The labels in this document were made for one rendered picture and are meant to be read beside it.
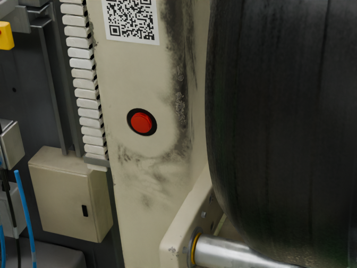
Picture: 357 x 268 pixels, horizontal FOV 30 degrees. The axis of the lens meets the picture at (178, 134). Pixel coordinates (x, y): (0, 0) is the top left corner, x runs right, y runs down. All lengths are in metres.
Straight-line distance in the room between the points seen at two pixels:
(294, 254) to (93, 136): 0.39
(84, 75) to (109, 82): 0.04
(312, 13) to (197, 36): 0.34
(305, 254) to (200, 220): 0.26
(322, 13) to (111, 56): 0.38
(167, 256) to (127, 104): 0.21
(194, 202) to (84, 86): 0.23
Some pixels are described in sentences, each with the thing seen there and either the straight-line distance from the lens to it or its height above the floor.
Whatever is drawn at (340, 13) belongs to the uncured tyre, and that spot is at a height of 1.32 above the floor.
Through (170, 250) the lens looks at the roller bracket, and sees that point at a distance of 0.89.
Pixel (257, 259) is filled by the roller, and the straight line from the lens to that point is 0.91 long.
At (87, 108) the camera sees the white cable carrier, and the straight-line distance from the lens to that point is 0.97.
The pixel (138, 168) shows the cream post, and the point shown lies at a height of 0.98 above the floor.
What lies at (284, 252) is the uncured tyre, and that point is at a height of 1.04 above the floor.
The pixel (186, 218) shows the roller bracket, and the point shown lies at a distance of 0.92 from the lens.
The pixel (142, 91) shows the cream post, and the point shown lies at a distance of 0.90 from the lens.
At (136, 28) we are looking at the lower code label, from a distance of 0.85.
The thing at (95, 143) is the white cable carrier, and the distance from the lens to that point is 1.00.
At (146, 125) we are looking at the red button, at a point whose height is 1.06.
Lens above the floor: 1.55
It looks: 33 degrees down
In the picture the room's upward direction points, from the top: 4 degrees counter-clockwise
